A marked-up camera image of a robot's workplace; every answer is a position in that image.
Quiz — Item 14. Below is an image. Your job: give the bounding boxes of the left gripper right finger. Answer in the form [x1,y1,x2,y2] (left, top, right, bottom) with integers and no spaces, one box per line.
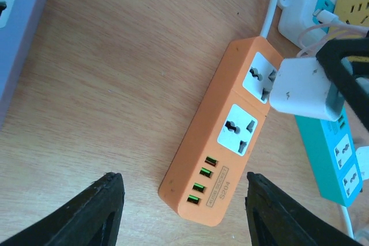
[245,172,360,246]

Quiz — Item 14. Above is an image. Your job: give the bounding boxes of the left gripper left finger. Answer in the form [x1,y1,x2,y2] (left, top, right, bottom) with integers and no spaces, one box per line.
[1,172,125,245]

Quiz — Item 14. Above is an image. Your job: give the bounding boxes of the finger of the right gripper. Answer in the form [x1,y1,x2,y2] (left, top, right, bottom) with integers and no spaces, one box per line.
[316,38,368,129]

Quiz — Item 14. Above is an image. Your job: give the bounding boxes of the small white usb charger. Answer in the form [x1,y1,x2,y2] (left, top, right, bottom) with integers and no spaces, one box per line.
[269,57,344,121]

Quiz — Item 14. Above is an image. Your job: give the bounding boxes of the yellow cube socket adapter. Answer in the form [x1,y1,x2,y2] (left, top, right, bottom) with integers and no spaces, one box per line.
[329,0,368,39]

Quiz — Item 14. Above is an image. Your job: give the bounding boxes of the teal power strip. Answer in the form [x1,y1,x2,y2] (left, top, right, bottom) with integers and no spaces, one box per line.
[295,108,363,207]

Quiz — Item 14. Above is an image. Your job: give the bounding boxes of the orange power strip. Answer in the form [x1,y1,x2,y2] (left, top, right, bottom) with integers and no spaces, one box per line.
[159,36,282,226]

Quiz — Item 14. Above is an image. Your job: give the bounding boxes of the purple power strip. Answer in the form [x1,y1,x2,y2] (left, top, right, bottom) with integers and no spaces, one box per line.
[1,0,47,124]

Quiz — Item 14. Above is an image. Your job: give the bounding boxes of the pink usb cable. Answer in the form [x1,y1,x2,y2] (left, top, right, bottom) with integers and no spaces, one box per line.
[296,9,369,58]

